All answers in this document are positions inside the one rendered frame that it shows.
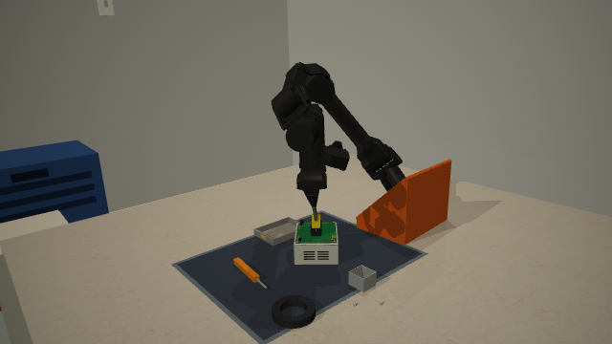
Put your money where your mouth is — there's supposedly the yellow power plug with grey cables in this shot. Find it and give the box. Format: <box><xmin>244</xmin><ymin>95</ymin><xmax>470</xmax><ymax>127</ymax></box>
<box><xmin>312</xmin><ymin>207</ymin><xmax>320</xmax><ymax>228</ymax></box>

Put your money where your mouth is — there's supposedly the dark grey work mat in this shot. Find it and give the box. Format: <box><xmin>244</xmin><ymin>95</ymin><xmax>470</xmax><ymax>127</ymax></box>
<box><xmin>171</xmin><ymin>210</ymin><xmax>428</xmax><ymax>344</ymax></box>

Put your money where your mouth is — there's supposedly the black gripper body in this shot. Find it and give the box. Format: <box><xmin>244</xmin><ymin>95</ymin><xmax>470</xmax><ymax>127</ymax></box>
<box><xmin>296</xmin><ymin>139</ymin><xmax>327</xmax><ymax>190</ymax></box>

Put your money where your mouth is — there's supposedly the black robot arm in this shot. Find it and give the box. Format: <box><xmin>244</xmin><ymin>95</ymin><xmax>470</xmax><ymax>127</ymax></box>
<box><xmin>272</xmin><ymin>62</ymin><xmax>405</xmax><ymax>192</ymax></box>

